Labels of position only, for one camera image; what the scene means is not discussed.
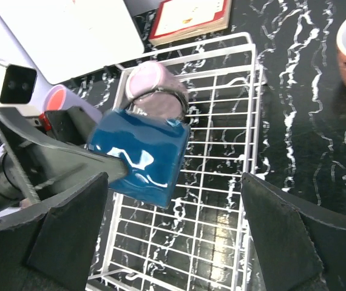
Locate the mauve mug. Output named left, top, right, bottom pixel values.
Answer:
left=122, top=61, right=189, bottom=120

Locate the dark blue mug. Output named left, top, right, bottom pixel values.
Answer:
left=87, top=109, right=190, bottom=209

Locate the red book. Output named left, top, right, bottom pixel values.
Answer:
left=149, top=0, right=232, bottom=46

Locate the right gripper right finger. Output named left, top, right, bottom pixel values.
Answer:
left=242, top=173, right=346, bottom=290

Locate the white dry-erase board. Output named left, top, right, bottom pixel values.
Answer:
left=0, top=1, right=144, bottom=84

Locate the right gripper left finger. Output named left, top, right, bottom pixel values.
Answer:
left=0, top=173, right=108, bottom=290

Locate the white wire dish rack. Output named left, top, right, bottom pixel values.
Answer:
left=86, top=32, right=266, bottom=290

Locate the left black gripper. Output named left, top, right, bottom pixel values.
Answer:
left=0, top=107, right=129, bottom=211

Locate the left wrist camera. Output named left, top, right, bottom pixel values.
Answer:
left=0, top=59, right=40, bottom=117

